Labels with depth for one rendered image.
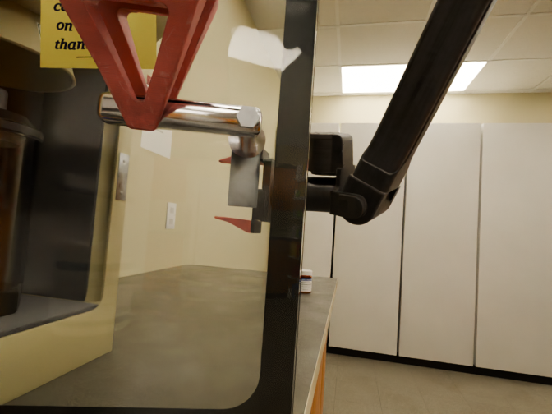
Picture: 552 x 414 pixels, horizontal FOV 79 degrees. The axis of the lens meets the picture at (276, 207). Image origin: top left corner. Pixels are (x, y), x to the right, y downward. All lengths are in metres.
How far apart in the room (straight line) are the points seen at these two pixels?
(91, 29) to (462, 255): 3.32
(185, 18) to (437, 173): 3.26
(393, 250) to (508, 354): 1.24
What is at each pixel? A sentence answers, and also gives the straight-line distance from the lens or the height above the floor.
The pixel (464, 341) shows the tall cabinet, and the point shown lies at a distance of 3.51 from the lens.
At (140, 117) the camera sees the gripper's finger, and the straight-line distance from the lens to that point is 0.20.
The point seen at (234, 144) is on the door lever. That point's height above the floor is 1.20.
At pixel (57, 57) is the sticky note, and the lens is 0.29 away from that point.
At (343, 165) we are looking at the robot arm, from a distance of 0.51.
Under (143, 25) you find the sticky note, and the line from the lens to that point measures 0.28.
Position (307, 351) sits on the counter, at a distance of 0.61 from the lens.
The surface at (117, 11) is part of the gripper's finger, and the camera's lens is 0.23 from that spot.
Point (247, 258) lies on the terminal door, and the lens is 0.24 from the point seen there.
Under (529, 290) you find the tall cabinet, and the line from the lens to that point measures 3.60.
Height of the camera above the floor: 1.14
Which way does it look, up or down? 3 degrees up
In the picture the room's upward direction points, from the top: 4 degrees clockwise
